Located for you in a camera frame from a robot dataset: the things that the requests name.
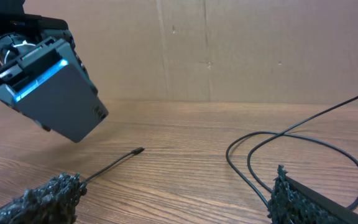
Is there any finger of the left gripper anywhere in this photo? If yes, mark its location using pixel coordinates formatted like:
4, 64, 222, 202
0, 83, 50, 131

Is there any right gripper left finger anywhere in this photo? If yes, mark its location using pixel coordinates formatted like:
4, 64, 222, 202
0, 173, 87, 224

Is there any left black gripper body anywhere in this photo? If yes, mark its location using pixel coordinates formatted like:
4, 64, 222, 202
0, 14, 98, 96

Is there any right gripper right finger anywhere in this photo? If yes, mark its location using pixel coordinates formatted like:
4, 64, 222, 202
267, 165, 358, 224

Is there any Samsung Galaxy smartphone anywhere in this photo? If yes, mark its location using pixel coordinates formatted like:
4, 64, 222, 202
14, 59, 109, 142

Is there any black USB charging cable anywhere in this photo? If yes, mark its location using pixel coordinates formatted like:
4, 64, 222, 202
81, 88, 358, 211

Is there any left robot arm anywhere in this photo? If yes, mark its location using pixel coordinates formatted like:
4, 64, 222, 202
0, 1, 108, 142

